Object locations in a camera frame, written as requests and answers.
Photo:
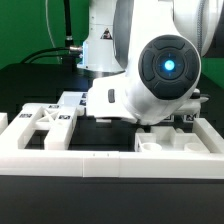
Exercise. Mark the white chair back frame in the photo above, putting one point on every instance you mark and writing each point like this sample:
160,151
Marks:
57,120

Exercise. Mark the white marker cube right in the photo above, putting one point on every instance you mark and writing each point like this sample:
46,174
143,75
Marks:
190,118

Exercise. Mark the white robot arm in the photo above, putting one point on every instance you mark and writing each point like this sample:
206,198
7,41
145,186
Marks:
147,56

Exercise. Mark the white U-shaped fence frame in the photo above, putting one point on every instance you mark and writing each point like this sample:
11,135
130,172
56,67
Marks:
35,160

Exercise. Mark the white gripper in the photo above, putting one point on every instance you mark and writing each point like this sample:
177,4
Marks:
129,99

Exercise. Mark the white block at left edge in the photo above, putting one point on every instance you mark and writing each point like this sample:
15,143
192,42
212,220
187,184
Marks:
3,122

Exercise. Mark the white chair seat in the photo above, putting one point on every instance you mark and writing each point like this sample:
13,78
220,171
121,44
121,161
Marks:
168,139

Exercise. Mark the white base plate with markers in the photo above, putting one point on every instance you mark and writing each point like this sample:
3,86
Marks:
71,98

